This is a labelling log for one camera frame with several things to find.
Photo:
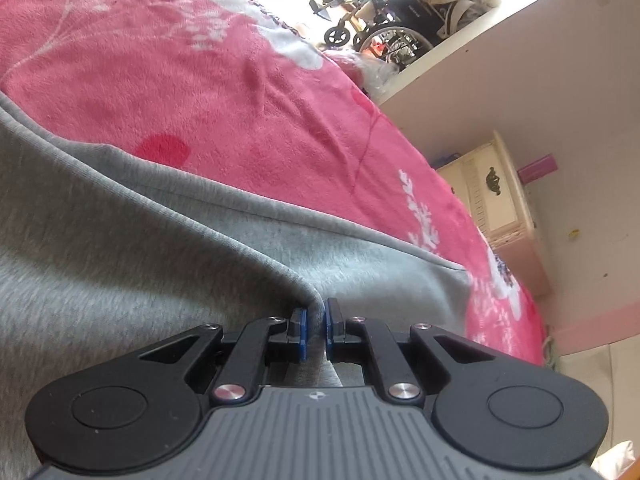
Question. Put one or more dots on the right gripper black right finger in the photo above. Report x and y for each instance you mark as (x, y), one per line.
(410, 367)

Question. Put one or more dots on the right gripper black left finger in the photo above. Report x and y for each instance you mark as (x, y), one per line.
(226, 368)

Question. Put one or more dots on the grey hooded sweatshirt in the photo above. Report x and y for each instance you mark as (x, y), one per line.
(103, 253)

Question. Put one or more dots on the cream bedside cabinet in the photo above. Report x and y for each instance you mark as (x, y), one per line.
(486, 182)

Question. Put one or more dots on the pink box on cabinet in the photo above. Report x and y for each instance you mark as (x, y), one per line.
(537, 169)

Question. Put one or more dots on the red floral blanket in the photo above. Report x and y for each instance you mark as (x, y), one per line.
(224, 90)

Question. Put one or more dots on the black wheelchair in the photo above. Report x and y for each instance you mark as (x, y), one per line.
(393, 31)

